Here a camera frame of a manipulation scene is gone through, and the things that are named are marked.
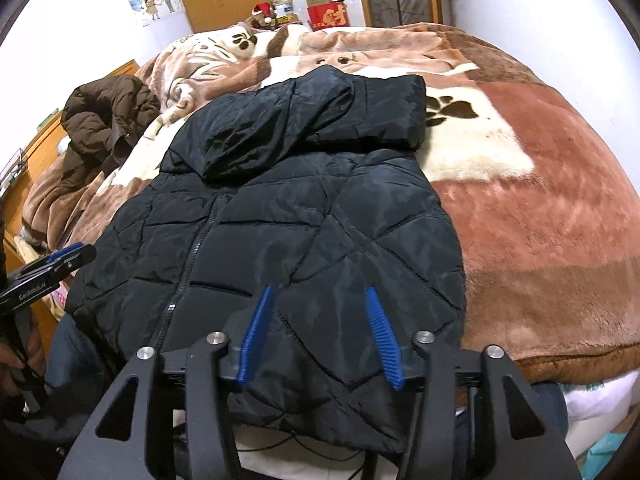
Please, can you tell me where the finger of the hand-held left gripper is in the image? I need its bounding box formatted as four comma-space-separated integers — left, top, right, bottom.
15, 242, 97, 281

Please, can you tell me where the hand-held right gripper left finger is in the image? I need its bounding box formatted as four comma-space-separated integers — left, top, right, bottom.
67, 285, 276, 480

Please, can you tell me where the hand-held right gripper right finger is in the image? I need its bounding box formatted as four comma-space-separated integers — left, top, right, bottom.
364, 286, 583, 480

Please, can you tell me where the black puffer jacket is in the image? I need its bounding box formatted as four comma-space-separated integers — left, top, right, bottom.
65, 66, 468, 457

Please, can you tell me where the person's left hand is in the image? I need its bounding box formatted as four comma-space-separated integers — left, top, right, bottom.
0, 342, 28, 396

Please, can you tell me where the person's left leg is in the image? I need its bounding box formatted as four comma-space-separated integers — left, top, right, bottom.
44, 317, 118, 413

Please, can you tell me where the person's leg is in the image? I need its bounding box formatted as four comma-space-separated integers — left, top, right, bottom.
527, 382, 571, 433
44, 317, 118, 413

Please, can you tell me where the brown puffer jacket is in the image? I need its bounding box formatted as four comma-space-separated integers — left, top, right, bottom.
60, 74, 162, 187

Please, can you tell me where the person's right leg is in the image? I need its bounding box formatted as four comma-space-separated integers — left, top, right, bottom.
527, 382, 571, 433

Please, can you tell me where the brown paw print blanket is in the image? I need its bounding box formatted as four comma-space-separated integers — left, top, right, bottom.
22, 24, 640, 386

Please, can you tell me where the white bedding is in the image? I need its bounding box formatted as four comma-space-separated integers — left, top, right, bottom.
562, 372, 640, 433

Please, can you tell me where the teal bag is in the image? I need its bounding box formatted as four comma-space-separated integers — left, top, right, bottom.
567, 432, 618, 463

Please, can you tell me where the plush toy with red hat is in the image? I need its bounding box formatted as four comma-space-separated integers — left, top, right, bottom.
243, 2, 277, 31

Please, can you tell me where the red box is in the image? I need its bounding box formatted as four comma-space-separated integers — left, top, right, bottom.
306, 1, 350, 31

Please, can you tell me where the black cable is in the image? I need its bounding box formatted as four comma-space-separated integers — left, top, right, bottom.
235, 427, 373, 480

